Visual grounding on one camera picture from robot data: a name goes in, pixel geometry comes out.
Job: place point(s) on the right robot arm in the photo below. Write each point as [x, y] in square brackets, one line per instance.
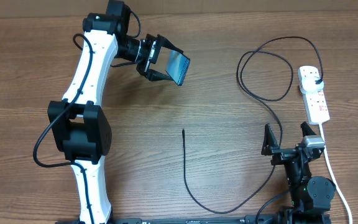
[310, 195]

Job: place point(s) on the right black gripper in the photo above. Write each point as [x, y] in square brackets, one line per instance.
[269, 145]

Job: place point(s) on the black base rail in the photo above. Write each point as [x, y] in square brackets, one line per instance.
[248, 219]

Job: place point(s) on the white power strip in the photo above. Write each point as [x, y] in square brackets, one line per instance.
[315, 103]

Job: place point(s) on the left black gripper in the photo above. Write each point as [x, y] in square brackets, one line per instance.
[153, 52]

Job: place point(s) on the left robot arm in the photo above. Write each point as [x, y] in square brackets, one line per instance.
[80, 128]

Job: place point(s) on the smartphone with light screen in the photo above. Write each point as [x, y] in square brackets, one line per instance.
[177, 67]

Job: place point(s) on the white charger plug adapter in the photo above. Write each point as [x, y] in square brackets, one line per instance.
[310, 85]

